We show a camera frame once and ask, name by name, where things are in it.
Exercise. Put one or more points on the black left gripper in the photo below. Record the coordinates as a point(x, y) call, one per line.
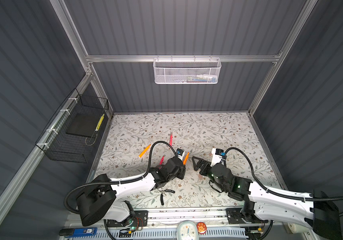
point(182, 170)

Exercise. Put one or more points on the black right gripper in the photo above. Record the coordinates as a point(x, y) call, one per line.
point(207, 164)

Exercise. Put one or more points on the pink marker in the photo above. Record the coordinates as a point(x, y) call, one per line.
point(171, 139)
point(162, 159)

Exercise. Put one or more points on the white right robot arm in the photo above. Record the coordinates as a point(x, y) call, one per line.
point(279, 205)

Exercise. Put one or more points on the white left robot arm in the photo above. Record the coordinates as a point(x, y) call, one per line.
point(97, 202)

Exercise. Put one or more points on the lone orange marker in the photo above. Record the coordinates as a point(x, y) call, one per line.
point(144, 151)

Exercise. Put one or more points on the white analog clock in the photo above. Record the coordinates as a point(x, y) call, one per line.
point(187, 230)

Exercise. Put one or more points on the yellow marker in basket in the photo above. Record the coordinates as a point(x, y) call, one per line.
point(99, 122)

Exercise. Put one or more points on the black flat pad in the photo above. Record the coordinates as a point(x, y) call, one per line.
point(83, 125)

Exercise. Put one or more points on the black handled pliers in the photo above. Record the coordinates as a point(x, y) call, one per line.
point(163, 193)

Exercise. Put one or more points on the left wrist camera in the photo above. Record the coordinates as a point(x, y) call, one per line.
point(181, 154)

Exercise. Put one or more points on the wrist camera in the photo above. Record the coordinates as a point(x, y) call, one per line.
point(181, 154)
point(218, 157)

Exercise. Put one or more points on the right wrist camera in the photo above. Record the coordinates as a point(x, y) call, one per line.
point(218, 157)

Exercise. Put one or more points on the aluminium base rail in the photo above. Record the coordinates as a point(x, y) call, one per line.
point(222, 216)

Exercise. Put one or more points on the white wire mesh basket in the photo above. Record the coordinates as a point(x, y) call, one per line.
point(186, 72)

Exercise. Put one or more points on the black wire wall basket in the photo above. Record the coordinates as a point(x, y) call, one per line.
point(59, 146)

